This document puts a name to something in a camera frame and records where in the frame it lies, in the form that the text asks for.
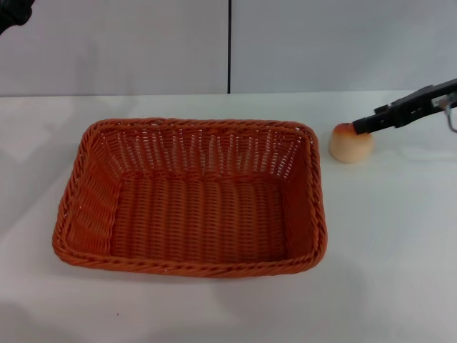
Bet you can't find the orange woven plastic basket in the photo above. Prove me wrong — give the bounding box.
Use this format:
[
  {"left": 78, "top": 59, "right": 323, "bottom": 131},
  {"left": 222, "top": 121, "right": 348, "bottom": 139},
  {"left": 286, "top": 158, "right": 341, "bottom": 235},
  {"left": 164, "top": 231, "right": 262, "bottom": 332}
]
[{"left": 52, "top": 116, "right": 328, "bottom": 281}]

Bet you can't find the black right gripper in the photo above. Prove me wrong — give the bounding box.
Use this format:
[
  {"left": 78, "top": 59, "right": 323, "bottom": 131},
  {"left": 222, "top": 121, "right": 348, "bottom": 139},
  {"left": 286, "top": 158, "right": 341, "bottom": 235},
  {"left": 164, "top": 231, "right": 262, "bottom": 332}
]
[{"left": 352, "top": 77, "right": 457, "bottom": 136}]

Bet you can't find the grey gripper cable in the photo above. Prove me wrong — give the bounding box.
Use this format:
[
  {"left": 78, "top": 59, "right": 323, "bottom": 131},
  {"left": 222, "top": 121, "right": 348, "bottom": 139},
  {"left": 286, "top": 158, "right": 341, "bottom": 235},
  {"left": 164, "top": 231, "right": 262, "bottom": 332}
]
[{"left": 441, "top": 99, "right": 457, "bottom": 134}]

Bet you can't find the round toasted bread bun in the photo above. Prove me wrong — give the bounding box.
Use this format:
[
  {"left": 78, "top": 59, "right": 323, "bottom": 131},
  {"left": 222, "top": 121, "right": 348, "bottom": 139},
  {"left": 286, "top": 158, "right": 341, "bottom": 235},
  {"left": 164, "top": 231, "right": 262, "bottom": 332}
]
[{"left": 328, "top": 122, "right": 376, "bottom": 164}]

